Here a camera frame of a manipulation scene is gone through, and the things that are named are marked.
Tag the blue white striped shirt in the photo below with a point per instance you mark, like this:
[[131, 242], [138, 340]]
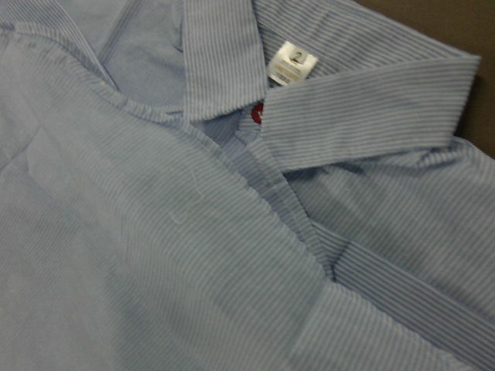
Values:
[[239, 185]]

